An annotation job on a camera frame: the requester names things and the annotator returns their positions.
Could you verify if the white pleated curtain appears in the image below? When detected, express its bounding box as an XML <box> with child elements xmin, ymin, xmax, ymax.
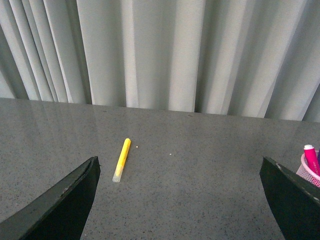
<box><xmin>0</xmin><ymin>0</ymin><xmax>320</xmax><ymax>122</ymax></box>

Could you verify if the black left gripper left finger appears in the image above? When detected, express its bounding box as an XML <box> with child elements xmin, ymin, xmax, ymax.
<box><xmin>0</xmin><ymin>156</ymin><xmax>101</xmax><ymax>240</ymax></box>

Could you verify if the pink mesh pen cup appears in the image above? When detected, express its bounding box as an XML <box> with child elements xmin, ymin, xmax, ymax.
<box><xmin>296</xmin><ymin>153</ymin><xmax>320</xmax><ymax>188</ymax></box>

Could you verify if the yellow highlighter pen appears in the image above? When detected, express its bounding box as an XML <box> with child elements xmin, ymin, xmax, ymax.
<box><xmin>112</xmin><ymin>138</ymin><xmax>131</xmax><ymax>183</ymax></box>

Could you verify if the purple highlighter pen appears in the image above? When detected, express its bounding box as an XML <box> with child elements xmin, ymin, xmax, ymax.
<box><xmin>317</xmin><ymin>150</ymin><xmax>320</xmax><ymax>166</ymax></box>

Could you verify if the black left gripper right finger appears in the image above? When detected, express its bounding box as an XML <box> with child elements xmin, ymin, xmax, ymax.
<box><xmin>259</xmin><ymin>157</ymin><xmax>320</xmax><ymax>240</ymax></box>

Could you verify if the pink highlighter pen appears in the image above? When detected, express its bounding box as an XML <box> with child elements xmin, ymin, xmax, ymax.
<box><xmin>303</xmin><ymin>144</ymin><xmax>320</xmax><ymax>176</ymax></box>

